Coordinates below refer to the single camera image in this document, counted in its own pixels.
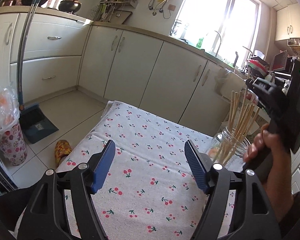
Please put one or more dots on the floral trash bin with bag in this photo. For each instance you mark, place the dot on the floral trash bin with bag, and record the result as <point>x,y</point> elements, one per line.
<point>12,143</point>

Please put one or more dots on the chopstick in jar tall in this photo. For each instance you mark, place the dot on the chopstick in jar tall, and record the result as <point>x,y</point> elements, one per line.
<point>243,107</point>

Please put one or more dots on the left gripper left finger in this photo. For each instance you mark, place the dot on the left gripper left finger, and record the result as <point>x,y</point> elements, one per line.
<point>100,164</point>

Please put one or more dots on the black wok on counter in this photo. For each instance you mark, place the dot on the black wok on counter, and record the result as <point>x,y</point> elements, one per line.
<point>70,6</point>

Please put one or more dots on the kitchen window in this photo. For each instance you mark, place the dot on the kitchen window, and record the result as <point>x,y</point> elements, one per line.
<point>225,29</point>

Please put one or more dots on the cream kitchen cabinets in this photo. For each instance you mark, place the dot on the cream kitchen cabinets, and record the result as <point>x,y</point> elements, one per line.
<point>117,62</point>

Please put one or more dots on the blue dustpan with handle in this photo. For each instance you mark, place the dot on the blue dustpan with handle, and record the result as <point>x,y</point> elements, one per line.
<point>34,124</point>

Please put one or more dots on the cherry print tablecloth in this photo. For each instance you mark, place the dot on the cherry print tablecloth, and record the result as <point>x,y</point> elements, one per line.
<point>149,191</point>

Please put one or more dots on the yellow patterned slipper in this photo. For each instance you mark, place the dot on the yellow patterned slipper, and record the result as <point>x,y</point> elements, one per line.
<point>62,150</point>

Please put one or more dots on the utensil rack on counter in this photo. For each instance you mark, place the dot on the utensil rack on counter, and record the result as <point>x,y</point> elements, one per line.
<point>113,11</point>

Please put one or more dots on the person's right hand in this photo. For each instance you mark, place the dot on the person's right hand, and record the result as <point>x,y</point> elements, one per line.
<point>261,141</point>

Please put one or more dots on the clear glass jar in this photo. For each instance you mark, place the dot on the clear glass jar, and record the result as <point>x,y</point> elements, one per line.
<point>216,149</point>

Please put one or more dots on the person's right forearm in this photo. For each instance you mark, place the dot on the person's right forearm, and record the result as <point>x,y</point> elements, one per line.
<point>278,186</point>

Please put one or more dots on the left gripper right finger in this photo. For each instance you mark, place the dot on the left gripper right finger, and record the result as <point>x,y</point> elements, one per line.
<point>197,168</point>

